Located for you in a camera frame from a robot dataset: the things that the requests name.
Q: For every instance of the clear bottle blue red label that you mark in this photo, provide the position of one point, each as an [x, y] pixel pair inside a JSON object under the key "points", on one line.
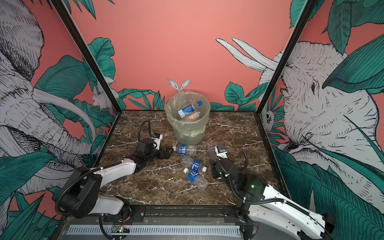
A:
{"points": [[190, 108]]}

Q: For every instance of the black frame post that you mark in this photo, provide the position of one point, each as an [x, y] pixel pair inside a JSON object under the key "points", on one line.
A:
{"points": [[297, 31], [66, 18]]}

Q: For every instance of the black right frame post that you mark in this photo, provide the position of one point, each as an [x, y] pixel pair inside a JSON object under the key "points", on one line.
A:
{"points": [[297, 31]]}

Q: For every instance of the black left frame post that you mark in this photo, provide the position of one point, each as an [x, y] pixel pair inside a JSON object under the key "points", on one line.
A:
{"points": [[66, 18]]}

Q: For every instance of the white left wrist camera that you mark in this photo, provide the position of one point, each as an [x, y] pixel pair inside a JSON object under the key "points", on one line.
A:
{"points": [[157, 137]]}

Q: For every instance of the Pocari bottle blue label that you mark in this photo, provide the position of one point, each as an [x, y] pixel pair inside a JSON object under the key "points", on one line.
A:
{"points": [[188, 150]]}

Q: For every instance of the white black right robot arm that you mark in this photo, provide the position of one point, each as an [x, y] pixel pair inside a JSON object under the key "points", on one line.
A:
{"points": [[259, 202]]}

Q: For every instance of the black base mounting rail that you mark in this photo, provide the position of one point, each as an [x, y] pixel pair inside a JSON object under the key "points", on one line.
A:
{"points": [[136, 213]]}

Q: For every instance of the bottle yellow white label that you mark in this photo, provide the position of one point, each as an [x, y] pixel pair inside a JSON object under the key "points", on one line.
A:
{"points": [[196, 115]]}

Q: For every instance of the grey mesh waste bin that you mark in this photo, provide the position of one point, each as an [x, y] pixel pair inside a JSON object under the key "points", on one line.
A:
{"points": [[188, 133]]}

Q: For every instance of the white slotted cable duct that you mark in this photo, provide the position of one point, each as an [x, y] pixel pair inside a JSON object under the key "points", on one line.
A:
{"points": [[159, 230]]}

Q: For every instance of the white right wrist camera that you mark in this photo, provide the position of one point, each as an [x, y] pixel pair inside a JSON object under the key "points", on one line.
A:
{"points": [[221, 152]]}

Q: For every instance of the blue label bottle white cap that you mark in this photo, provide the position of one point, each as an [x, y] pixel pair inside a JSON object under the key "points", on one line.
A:
{"points": [[196, 179]]}

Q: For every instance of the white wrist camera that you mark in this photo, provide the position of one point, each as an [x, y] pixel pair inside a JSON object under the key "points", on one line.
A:
{"points": [[157, 137], [221, 152]]}

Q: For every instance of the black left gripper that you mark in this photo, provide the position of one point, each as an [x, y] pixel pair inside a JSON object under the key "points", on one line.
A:
{"points": [[167, 154]]}

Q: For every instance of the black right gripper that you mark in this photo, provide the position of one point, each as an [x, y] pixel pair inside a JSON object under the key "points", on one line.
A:
{"points": [[215, 168]]}

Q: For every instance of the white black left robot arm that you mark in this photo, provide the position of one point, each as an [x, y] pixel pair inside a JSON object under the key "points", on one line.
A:
{"points": [[81, 196]]}

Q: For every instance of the long clear bottle white cap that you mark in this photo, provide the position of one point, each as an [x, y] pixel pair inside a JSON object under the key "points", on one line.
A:
{"points": [[212, 153]]}

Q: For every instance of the green plastic bin liner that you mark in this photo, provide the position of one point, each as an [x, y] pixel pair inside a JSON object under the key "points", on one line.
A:
{"points": [[187, 124]]}

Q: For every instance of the water bottle blue label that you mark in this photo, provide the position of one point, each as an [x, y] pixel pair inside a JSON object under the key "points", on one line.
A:
{"points": [[192, 164]]}

